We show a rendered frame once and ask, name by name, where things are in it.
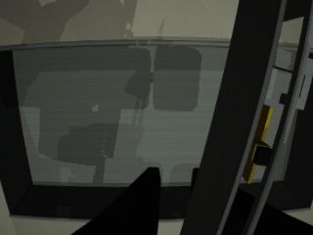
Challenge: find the dark grey roasting tin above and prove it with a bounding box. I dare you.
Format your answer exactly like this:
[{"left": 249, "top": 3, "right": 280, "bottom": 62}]
[{"left": 0, "top": 39, "right": 313, "bottom": 223}]

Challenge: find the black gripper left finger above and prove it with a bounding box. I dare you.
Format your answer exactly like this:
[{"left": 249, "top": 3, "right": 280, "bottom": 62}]
[{"left": 71, "top": 167, "right": 161, "bottom": 235}]

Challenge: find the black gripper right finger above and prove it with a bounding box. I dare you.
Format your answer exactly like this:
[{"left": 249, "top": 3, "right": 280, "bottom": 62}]
[{"left": 191, "top": 168, "right": 313, "bottom": 235}]

